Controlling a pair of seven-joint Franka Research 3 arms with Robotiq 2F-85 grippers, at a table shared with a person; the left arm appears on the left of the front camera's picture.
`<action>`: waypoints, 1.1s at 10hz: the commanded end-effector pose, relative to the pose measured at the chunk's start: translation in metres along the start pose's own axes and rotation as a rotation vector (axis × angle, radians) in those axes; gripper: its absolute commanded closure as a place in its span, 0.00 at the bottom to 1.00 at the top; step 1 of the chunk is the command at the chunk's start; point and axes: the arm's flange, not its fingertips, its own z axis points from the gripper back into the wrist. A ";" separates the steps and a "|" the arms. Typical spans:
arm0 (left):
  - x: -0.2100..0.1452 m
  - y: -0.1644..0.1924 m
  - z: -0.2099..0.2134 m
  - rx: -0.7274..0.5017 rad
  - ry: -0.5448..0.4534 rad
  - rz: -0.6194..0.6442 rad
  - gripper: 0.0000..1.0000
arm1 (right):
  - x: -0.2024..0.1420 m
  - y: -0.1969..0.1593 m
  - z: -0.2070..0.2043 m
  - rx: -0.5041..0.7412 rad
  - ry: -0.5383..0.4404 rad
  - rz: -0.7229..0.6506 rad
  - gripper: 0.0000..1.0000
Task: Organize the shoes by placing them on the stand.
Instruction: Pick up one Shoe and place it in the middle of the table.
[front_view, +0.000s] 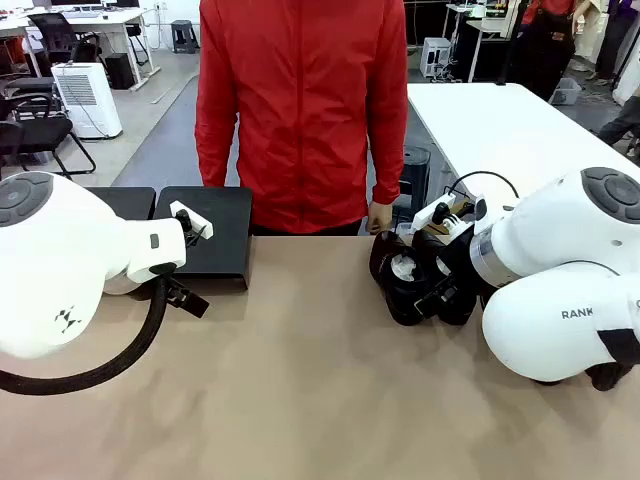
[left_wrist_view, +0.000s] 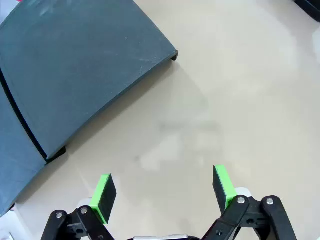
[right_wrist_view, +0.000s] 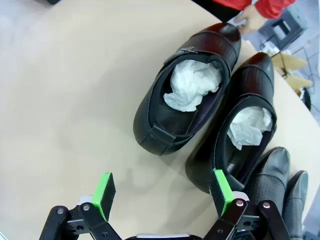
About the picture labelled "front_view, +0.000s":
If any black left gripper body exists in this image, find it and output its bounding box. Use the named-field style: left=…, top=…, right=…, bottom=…
left=149, top=262, right=188, bottom=297

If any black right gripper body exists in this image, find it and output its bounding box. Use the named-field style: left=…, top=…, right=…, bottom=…
left=433, top=224, right=484, bottom=312

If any black leather shoe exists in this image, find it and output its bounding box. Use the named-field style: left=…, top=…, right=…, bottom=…
left=410, top=227, right=479, bottom=326
left=368, top=229, right=427, bottom=327

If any person's right forearm red sleeve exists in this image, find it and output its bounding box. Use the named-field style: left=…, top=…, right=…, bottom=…
left=195, top=99, right=237, bottom=189

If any black shoe stand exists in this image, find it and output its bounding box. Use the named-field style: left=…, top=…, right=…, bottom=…
left=151, top=185, right=254, bottom=292
left=82, top=186, right=157, bottom=222

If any person's left hand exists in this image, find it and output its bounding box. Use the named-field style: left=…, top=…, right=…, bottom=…
left=367, top=201, right=397, bottom=236

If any dark plastic stool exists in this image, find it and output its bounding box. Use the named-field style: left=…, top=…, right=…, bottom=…
left=393, top=144, right=432, bottom=227

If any white table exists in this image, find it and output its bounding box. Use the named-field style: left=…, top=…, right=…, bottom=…
left=407, top=82, right=640, bottom=211

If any grey storage bin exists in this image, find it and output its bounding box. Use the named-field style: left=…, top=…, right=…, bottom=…
left=549, top=77, right=584, bottom=107

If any white computer case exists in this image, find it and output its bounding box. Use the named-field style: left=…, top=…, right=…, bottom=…
left=419, top=37, right=454, bottom=79

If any black sled-base chair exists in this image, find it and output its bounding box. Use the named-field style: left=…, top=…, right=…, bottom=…
left=0, top=89, right=98, bottom=181

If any white air purifier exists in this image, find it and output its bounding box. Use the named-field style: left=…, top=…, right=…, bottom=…
left=51, top=62, right=124, bottom=140

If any desk with black panel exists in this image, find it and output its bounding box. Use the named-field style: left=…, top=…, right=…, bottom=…
left=452, top=3, right=521, bottom=84

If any seated person's dark leg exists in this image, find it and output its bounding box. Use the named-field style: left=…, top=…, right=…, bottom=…
left=597, top=94, right=640, bottom=162

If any black pole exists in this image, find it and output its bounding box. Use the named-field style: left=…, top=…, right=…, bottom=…
left=495, top=0, right=526, bottom=88

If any person in red jacket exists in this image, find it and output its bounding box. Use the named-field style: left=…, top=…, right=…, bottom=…
left=194, top=0, right=409, bottom=237

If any black computer tower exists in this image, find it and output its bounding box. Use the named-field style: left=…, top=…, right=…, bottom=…
left=104, top=52, right=136, bottom=91

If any person in black apron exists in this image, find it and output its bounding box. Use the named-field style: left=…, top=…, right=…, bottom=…
left=519, top=0, right=579, bottom=101

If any grey step stool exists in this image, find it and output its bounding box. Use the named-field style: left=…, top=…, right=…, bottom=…
left=171, top=19, right=201, bottom=54

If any black mesh office chair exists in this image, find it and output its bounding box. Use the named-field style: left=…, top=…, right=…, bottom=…
left=27, top=12, right=104, bottom=77

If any white office desk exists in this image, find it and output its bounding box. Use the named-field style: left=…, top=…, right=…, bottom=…
left=0, top=4, right=161, bottom=94

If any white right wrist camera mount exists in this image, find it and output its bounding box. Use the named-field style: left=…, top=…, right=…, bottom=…
left=412, top=193, right=475, bottom=242

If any thin black camera cable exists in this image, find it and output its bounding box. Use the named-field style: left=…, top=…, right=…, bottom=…
left=446, top=170, right=521, bottom=202

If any right arm black cable sleeve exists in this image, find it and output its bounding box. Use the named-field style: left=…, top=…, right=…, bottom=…
left=587, top=327, right=640, bottom=393

